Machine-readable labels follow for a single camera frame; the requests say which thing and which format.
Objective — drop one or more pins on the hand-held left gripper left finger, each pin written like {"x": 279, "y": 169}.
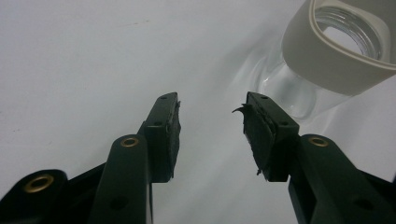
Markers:
{"x": 155, "y": 140}

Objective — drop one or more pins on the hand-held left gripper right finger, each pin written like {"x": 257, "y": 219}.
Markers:
{"x": 280, "y": 146}

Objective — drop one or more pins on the clear glass jar beige collar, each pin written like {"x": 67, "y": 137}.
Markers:
{"x": 330, "y": 62}

